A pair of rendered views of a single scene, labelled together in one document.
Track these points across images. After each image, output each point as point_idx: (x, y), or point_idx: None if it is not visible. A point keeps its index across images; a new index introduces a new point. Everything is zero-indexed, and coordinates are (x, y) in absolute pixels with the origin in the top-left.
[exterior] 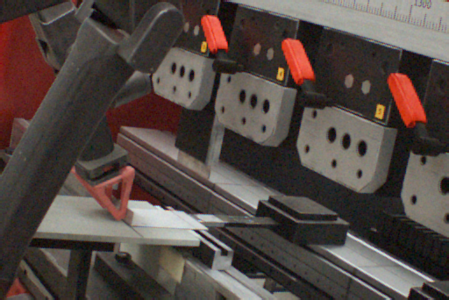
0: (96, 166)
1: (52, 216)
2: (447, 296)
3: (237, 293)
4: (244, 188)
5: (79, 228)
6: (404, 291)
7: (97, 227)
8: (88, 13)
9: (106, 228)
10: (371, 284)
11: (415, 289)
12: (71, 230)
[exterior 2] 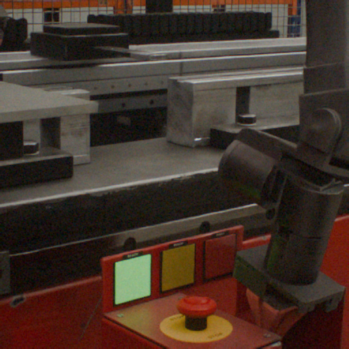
0: (1, 9)
1: (3, 101)
2: (99, 28)
3: (69, 92)
4: None
5: (33, 94)
6: (3, 60)
7: (9, 90)
8: None
9: (5, 89)
10: None
11: (71, 36)
12: (50, 95)
